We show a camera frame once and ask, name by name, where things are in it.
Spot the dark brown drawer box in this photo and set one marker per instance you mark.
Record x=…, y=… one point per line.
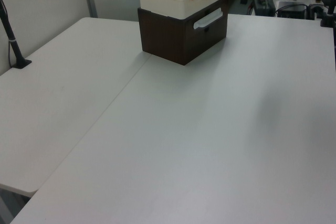
x=162, y=37

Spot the black carrying case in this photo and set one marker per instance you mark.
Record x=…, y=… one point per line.
x=263, y=5

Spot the black camera stand pole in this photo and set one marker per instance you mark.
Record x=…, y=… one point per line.
x=11, y=39

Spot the black equipment box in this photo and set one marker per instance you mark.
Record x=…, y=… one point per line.
x=292, y=10

